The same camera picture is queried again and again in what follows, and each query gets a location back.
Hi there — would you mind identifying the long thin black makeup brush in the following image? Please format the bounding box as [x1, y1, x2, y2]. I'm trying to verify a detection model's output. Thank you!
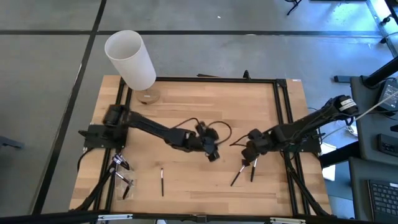
[122, 182, 134, 200]

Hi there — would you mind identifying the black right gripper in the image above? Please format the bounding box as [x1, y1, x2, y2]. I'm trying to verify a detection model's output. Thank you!
[241, 132, 275, 162]

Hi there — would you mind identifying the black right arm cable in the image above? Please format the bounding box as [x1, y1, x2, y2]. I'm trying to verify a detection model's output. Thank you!
[229, 134, 250, 147]

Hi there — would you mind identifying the black pole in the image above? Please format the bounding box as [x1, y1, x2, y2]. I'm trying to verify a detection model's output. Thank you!
[362, 55, 398, 89]

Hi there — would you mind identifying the black power adapter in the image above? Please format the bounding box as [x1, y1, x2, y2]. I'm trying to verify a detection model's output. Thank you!
[377, 79, 398, 112]

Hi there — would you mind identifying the white table lamp wooden base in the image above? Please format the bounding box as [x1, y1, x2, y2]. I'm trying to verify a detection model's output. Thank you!
[104, 30, 162, 105]

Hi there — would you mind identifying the white paper sheet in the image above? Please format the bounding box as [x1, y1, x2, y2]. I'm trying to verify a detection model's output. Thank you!
[320, 142, 337, 182]

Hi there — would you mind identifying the black aluminium table frame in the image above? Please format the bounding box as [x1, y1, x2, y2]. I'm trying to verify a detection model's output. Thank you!
[0, 70, 398, 224]

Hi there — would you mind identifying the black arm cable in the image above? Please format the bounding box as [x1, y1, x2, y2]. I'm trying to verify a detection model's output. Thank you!
[229, 134, 250, 147]
[173, 116, 233, 146]

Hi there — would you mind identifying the grey floor object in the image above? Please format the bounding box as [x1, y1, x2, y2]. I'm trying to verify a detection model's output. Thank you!
[0, 135, 25, 151]

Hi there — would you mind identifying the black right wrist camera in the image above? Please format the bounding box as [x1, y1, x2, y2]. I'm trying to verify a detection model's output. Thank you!
[248, 128, 264, 141]

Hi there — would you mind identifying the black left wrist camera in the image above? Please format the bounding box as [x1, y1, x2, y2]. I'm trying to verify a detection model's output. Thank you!
[195, 122, 218, 138]

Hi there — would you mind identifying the white cable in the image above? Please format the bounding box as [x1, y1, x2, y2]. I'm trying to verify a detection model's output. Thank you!
[322, 90, 398, 140]

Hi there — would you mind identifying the silver pen left edge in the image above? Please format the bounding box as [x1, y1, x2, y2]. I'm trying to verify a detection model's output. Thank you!
[114, 172, 134, 187]

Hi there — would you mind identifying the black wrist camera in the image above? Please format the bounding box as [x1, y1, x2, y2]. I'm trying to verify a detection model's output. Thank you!
[248, 128, 264, 141]
[195, 122, 218, 138]

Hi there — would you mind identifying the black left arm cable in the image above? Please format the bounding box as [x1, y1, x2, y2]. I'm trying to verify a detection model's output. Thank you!
[173, 116, 233, 146]

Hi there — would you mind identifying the black desk device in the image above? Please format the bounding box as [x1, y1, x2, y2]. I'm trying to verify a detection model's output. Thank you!
[377, 133, 398, 157]

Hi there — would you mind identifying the clear plastic container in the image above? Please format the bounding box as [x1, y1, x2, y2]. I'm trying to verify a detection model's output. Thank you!
[113, 167, 137, 202]

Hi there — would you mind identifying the grey desk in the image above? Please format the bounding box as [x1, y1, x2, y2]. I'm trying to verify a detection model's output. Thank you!
[348, 157, 398, 222]
[349, 76, 398, 166]

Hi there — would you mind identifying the black bar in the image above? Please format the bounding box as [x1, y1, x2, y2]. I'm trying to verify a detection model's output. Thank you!
[318, 142, 358, 169]

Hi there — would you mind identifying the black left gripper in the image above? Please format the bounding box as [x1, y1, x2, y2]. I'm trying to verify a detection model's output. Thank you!
[198, 133, 221, 162]

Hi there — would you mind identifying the black keyboard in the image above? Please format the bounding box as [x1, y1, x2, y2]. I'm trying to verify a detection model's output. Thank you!
[368, 179, 398, 219]

